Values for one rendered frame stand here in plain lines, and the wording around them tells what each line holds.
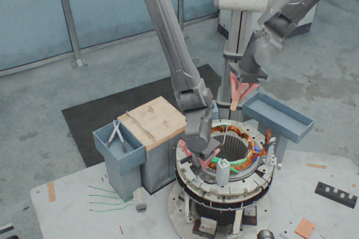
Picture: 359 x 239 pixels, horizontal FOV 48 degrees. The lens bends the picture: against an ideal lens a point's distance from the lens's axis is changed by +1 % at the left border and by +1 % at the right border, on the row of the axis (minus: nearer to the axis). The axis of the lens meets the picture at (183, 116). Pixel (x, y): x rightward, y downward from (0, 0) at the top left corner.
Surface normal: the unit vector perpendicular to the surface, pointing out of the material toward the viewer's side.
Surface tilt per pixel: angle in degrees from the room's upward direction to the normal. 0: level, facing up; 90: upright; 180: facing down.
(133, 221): 0
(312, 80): 0
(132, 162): 90
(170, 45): 78
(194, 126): 22
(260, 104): 0
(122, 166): 90
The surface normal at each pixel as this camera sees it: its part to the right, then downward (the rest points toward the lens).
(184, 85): -0.25, 0.50
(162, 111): 0.00, -0.73
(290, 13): -0.26, 0.76
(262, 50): 0.00, 0.50
